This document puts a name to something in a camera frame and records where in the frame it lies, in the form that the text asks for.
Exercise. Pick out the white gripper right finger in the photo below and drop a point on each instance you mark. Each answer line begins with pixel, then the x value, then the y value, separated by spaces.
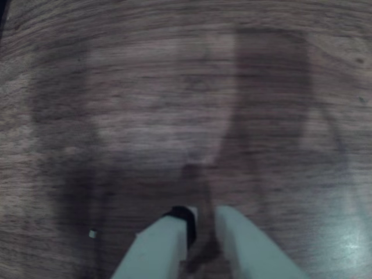
pixel 250 253

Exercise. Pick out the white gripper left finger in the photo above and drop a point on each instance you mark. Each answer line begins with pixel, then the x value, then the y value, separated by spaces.
pixel 157 250

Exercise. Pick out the tiny white crumb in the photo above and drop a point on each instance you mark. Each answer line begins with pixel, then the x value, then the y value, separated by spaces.
pixel 92 233

